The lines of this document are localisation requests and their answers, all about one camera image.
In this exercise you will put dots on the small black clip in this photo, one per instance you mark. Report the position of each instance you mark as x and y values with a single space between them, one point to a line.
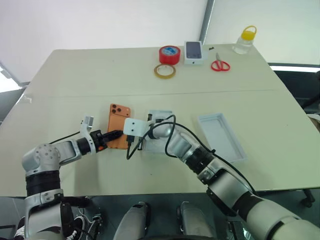
211 48

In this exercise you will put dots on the clear tape roll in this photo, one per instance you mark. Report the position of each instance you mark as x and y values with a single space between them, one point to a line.
156 71

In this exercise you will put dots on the orange smartphone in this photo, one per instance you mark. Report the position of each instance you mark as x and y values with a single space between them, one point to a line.
116 117

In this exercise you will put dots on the grey metal pole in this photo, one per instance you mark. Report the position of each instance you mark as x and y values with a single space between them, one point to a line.
206 20

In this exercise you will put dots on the red tape roll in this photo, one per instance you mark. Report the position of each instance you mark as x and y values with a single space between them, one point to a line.
169 54

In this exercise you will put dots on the grey rounded robot leg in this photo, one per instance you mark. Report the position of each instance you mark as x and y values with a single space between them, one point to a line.
132 222
193 222

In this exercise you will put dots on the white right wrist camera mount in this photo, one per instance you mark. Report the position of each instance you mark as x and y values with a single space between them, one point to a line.
133 127

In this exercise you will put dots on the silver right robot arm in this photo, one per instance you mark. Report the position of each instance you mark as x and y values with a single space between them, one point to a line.
225 185

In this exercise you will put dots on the closed white phone box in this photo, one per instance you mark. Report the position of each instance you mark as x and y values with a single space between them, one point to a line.
195 53

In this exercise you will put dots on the table leg with caster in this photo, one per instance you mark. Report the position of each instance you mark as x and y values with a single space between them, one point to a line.
308 197

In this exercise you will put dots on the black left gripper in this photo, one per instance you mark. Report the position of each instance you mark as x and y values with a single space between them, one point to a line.
96 141

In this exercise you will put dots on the clear jar with yellow lid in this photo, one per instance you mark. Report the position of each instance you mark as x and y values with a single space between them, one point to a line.
243 43

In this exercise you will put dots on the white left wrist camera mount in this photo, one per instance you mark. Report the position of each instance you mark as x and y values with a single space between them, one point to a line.
86 124

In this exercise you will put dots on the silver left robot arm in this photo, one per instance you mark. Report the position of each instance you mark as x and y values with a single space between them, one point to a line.
43 155

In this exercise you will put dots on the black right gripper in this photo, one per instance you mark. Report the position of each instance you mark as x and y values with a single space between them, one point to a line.
130 140

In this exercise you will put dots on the white phone box lid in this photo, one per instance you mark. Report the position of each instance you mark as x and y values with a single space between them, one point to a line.
222 137

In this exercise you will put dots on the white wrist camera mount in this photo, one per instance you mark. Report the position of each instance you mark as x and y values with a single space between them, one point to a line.
133 127
86 124

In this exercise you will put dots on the white phone box base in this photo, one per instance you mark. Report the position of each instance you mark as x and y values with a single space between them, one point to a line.
160 116

